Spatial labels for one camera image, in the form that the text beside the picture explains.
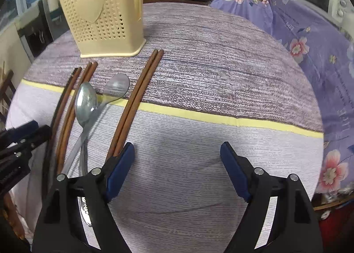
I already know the matte grey spoon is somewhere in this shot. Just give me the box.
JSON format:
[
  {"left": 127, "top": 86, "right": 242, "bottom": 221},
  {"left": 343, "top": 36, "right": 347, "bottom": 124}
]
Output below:
[{"left": 60, "top": 74, "right": 130, "bottom": 175}]

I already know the cream perforated utensil holder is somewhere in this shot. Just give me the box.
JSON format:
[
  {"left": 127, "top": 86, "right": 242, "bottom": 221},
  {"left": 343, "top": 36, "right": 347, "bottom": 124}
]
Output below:
[{"left": 59, "top": 0, "right": 146, "bottom": 58}]

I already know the shiny steel spoon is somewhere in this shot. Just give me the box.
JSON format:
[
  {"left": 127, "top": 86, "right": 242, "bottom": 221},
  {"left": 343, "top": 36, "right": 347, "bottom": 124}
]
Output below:
[{"left": 75, "top": 82, "right": 98, "bottom": 176}]

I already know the brown wooden chopstick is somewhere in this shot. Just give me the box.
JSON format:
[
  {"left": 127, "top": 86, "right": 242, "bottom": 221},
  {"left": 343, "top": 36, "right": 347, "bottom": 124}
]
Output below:
[
  {"left": 113, "top": 50, "right": 164, "bottom": 156},
  {"left": 106, "top": 49, "right": 158, "bottom": 159},
  {"left": 58, "top": 62, "right": 98, "bottom": 174},
  {"left": 54, "top": 62, "right": 92, "bottom": 176},
  {"left": 51, "top": 66, "right": 82, "bottom": 176}
]

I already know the black white water dispenser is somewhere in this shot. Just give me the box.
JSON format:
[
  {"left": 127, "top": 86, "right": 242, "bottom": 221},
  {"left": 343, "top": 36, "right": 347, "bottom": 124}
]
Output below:
[{"left": 15, "top": 0, "right": 69, "bottom": 63}]

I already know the purple floral cloth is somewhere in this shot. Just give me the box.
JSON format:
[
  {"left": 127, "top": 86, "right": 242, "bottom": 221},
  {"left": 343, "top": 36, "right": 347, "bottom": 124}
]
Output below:
[{"left": 211, "top": 0, "right": 353, "bottom": 194}]

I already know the purple striped tablecloth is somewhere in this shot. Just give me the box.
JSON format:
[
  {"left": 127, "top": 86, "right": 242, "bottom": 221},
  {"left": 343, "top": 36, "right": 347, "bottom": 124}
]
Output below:
[{"left": 5, "top": 2, "right": 325, "bottom": 253}]

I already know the dark chopstick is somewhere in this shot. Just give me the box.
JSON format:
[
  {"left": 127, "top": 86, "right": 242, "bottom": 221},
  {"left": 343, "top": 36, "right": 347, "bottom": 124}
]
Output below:
[{"left": 41, "top": 67, "right": 82, "bottom": 201}]

